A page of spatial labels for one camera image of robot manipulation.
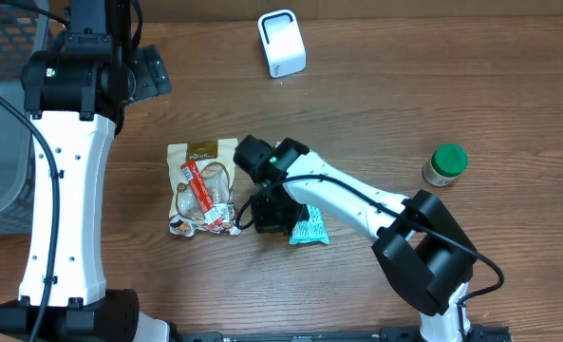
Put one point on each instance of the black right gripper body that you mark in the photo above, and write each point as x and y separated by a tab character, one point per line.
275	216

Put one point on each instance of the brown pantree snack bag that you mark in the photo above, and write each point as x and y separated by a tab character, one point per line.
202	177

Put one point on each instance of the grey plastic mesh basket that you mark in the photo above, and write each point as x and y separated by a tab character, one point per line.
22	32

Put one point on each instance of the white barcode scanner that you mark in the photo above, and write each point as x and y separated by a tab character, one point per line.
282	43

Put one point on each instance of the green lid jar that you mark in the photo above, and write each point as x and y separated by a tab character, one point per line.
445	164

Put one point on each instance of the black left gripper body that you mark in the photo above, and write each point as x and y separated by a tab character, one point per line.
149	77

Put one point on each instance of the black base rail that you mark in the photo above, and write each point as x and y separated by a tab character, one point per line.
478	333

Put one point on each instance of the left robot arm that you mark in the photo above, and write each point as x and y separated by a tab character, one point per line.
76	92

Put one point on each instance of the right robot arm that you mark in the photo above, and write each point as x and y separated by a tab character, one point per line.
425	255

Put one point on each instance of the teal snack packet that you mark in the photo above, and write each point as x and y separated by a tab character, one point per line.
310	228

